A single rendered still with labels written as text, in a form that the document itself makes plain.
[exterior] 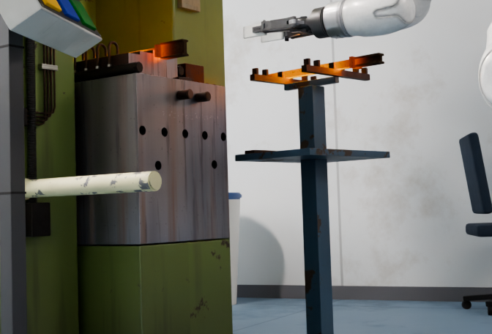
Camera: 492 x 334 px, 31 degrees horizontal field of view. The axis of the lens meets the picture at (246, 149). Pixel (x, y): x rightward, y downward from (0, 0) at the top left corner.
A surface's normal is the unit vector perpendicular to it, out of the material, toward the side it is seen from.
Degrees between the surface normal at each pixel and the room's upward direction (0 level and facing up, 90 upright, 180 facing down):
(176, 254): 90
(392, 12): 107
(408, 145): 90
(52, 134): 90
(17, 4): 90
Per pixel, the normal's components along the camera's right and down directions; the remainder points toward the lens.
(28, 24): 0.51, 0.84
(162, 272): 0.80, -0.07
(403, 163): -0.45, -0.05
